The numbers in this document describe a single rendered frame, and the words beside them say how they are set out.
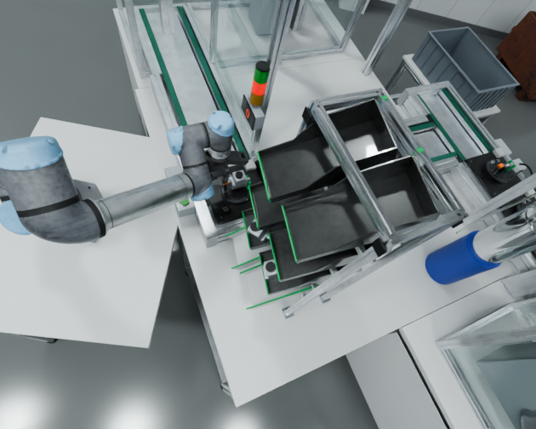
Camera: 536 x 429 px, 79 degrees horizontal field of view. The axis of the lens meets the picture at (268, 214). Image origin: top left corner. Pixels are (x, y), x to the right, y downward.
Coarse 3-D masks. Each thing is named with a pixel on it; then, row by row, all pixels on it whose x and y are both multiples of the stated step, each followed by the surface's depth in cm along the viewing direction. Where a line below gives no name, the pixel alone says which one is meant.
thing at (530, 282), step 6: (534, 270) 138; (510, 276) 152; (516, 276) 145; (522, 276) 143; (528, 276) 141; (534, 276) 139; (504, 282) 152; (510, 282) 150; (516, 282) 146; (522, 282) 144; (528, 282) 141; (534, 282) 139; (510, 288) 150; (516, 288) 147; (522, 288) 144; (528, 288) 143; (534, 288) 140; (516, 294) 148; (522, 294) 145; (528, 294) 143
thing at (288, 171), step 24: (336, 120) 72; (360, 120) 74; (384, 120) 66; (288, 144) 76; (312, 144) 76; (360, 144) 73; (384, 144) 71; (264, 168) 77; (288, 168) 76; (312, 168) 74; (336, 168) 65; (360, 168) 68; (288, 192) 71
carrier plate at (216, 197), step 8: (232, 168) 140; (240, 168) 141; (248, 176) 140; (256, 176) 140; (216, 192) 133; (208, 200) 133; (216, 200) 132; (224, 200) 133; (216, 208) 130; (232, 208) 132; (240, 208) 132; (248, 208) 133; (216, 216) 129; (224, 216) 129; (232, 216) 130; (240, 216) 131
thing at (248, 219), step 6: (246, 210) 105; (252, 210) 106; (246, 216) 106; (252, 216) 106; (246, 222) 105; (246, 228) 103; (270, 228) 103; (276, 228) 102; (282, 228) 102; (252, 240) 103; (258, 240) 103; (252, 246) 102; (258, 246) 100; (264, 246) 101
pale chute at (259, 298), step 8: (240, 272) 115; (248, 272) 117; (256, 272) 117; (248, 280) 118; (256, 280) 116; (264, 280) 114; (256, 288) 115; (264, 288) 113; (304, 288) 105; (256, 296) 114; (264, 296) 113; (272, 296) 111; (280, 296) 109; (288, 296) 105; (256, 304) 114; (264, 304) 108
